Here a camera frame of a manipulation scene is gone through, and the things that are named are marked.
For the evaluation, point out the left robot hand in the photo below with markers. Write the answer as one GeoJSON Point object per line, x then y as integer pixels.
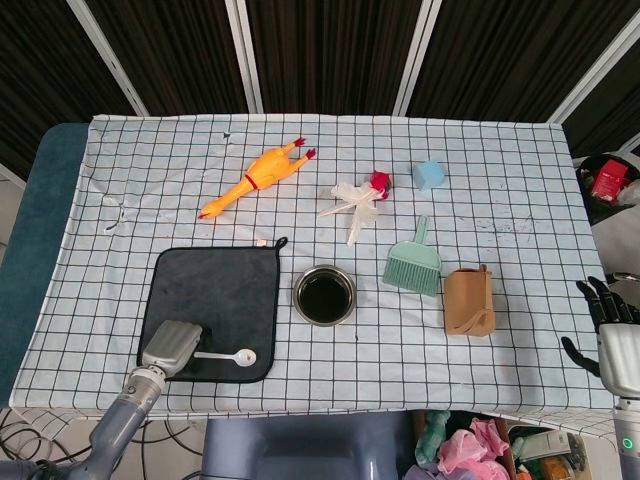
{"type": "Point", "coordinates": [170, 345]}

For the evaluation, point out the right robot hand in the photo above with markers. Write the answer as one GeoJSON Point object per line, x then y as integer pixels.
{"type": "Point", "coordinates": [622, 355]}

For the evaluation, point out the white plastic spoon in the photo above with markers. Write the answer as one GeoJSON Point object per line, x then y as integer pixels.
{"type": "Point", "coordinates": [245, 356]}

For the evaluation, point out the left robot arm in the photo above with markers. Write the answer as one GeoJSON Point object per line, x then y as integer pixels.
{"type": "Point", "coordinates": [120, 425]}

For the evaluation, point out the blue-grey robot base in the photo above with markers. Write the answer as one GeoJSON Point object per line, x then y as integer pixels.
{"type": "Point", "coordinates": [300, 450]}

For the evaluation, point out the dark grey towel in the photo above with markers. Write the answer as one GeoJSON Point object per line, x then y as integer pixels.
{"type": "Point", "coordinates": [215, 295]}

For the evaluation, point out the green hand brush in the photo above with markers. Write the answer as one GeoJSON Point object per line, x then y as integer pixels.
{"type": "Point", "coordinates": [412, 267]}

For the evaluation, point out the cardboard box with clutter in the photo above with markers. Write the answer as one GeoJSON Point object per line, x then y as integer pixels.
{"type": "Point", "coordinates": [545, 450]}

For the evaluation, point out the black waste bin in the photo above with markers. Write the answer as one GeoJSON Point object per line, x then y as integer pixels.
{"type": "Point", "coordinates": [585, 200]}

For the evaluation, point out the metal bowl with dark liquid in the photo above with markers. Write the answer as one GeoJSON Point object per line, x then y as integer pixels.
{"type": "Point", "coordinates": [324, 297]}

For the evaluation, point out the brown paper box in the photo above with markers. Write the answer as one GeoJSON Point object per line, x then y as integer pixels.
{"type": "Point", "coordinates": [467, 300]}

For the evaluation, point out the pink plastic bag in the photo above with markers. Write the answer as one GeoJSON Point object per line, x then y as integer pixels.
{"type": "Point", "coordinates": [467, 450]}

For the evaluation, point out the teal padded table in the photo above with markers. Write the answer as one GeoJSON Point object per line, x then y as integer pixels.
{"type": "Point", "coordinates": [45, 200]}

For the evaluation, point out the yellow rubber chicken toy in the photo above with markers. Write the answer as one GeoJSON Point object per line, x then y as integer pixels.
{"type": "Point", "coordinates": [267, 167]}

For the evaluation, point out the green plastic bag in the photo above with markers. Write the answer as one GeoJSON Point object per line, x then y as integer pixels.
{"type": "Point", "coordinates": [431, 440]}

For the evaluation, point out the white checkered tablecloth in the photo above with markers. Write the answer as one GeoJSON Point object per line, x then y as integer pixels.
{"type": "Point", "coordinates": [390, 360]}

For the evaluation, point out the clear plastic wrapper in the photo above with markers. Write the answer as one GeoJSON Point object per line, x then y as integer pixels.
{"type": "Point", "coordinates": [362, 212]}

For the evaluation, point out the light blue cube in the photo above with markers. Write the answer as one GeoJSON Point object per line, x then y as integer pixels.
{"type": "Point", "coordinates": [428, 176]}

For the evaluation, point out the red artificial flower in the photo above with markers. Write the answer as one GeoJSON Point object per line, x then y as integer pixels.
{"type": "Point", "coordinates": [380, 181]}

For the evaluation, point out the dark folding screen white frame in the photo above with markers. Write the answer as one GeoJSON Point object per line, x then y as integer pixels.
{"type": "Point", "coordinates": [330, 55]}

